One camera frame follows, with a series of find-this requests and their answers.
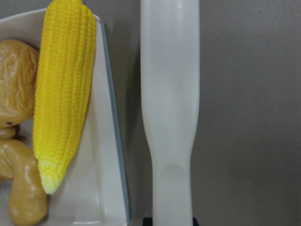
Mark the beige plastic dustpan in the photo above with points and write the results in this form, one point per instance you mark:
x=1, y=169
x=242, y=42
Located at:
x=93, y=191

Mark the beige hand brush black bristles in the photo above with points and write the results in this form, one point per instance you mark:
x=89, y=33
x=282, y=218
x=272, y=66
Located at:
x=170, y=96

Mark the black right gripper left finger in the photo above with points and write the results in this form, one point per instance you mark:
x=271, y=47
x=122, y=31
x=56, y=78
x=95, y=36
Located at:
x=147, y=222

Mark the brown toy potato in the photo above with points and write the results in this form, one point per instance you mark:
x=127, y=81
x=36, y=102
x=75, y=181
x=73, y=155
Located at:
x=18, y=70

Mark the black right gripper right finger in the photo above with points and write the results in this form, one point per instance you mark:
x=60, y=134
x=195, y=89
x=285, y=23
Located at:
x=195, y=222

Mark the tan toy ginger root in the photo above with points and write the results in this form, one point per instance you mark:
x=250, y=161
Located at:
x=28, y=202

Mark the yellow toy corn cob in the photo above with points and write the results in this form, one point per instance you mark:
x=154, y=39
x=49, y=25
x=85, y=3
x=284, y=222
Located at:
x=65, y=69

